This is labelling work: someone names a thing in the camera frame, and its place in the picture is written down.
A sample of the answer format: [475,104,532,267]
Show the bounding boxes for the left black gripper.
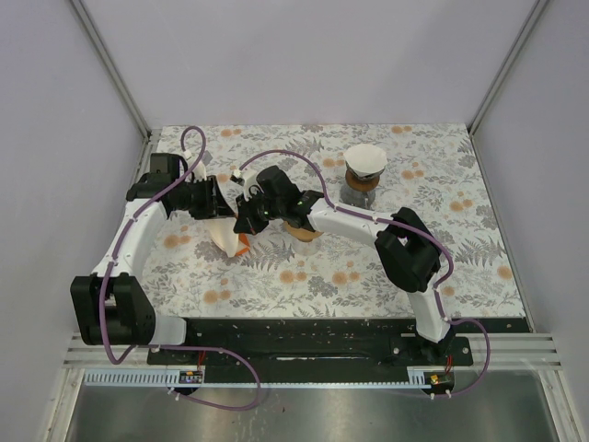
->
[174,175,235,220]

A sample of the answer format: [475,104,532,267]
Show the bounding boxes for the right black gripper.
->
[235,189,284,237]

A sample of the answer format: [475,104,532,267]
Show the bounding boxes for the coffee filter paper pack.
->
[207,174,252,259]

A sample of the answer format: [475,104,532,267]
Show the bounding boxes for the light wooden ring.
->
[283,223,323,243]

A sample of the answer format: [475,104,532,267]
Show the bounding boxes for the dark wooden ring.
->
[345,170,383,192]

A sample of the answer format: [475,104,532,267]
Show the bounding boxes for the white paper coffee filter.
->
[343,144,387,170]

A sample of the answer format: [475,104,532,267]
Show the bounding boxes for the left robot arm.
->
[70,153,234,364]

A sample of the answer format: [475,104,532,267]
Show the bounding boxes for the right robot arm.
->
[231,166,452,365]

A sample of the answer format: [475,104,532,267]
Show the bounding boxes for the floral table mat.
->
[141,123,525,318]

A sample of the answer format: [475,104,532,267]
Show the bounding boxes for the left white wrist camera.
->
[182,150,213,182]

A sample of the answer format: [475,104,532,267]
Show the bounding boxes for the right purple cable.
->
[237,149,491,400]

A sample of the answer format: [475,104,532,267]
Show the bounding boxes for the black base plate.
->
[147,318,530,383]

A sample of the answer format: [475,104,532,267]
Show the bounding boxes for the white slotted cable duct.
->
[84,368,205,388]

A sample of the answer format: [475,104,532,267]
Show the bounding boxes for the left aluminium frame post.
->
[67,0,151,140]

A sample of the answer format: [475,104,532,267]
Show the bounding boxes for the aluminium frame post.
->
[467,0,553,135]
[67,0,151,140]

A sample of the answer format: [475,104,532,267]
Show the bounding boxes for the aluminium front rail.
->
[63,333,562,370]

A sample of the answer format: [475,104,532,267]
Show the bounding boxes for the right aluminium frame post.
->
[467,0,553,135]

